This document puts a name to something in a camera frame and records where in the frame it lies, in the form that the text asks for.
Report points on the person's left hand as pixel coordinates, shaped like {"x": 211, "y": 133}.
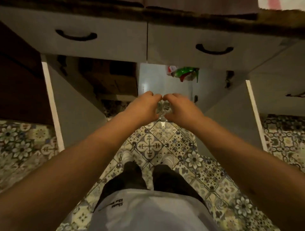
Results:
{"x": 140, "y": 110}

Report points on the person's right hand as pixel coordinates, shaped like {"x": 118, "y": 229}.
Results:
{"x": 182, "y": 111}

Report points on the person's left fingers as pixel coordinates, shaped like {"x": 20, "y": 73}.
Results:
{"x": 152, "y": 97}

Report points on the person's right fingers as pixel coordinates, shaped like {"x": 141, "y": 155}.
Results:
{"x": 172, "y": 98}

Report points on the clear plastic bag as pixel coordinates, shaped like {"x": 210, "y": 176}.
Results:
{"x": 164, "y": 111}

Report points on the person's right forearm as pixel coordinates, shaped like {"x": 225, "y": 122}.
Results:
{"x": 250, "y": 166}

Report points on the person's left forearm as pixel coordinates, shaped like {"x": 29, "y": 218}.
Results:
{"x": 71, "y": 171}

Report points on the white plastic container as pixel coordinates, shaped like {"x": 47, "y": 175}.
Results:
{"x": 157, "y": 81}

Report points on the green snack packet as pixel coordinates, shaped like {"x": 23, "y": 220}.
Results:
{"x": 187, "y": 72}

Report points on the brown cardboard box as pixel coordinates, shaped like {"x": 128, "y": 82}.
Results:
{"x": 112, "y": 78}

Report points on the black door hinge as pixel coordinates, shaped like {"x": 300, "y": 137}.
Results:
{"x": 229, "y": 78}
{"x": 62, "y": 64}

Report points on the white shoe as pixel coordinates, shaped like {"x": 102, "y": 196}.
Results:
{"x": 169, "y": 160}
{"x": 126, "y": 156}

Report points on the grey drawer front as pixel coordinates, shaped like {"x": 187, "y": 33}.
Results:
{"x": 214, "y": 50}
{"x": 78, "y": 38}

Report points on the grey open cabinet door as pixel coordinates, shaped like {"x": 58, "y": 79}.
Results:
{"x": 233, "y": 119}
{"x": 76, "y": 107}

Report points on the black trousers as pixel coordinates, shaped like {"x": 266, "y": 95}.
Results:
{"x": 133, "y": 177}

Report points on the grey closed cabinet door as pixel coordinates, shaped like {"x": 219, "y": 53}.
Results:
{"x": 278, "y": 78}

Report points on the white shirt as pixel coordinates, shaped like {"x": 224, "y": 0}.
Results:
{"x": 152, "y": 211}

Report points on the dark brown wooden furniture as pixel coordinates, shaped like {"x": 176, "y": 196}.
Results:
{"x": 21, "y": 78}

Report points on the white and pink cloth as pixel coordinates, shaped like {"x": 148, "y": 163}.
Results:
{"x": 278, "y": 3}

